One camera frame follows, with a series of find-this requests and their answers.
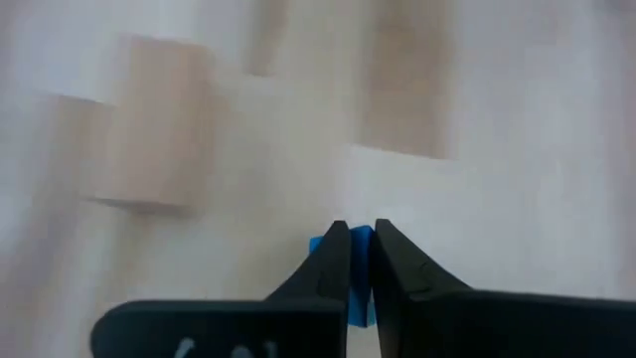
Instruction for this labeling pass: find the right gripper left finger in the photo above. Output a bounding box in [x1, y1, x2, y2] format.
[90, 221, 352, 358]

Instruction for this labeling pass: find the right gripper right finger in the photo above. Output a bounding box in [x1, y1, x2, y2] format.
[371, 220, 636, 358]

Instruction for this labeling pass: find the small blue cube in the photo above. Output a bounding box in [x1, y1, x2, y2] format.
[308, 225, 378, 328]

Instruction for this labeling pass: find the long wooden block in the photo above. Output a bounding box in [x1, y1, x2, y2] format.
[91, 35, 220, 216]

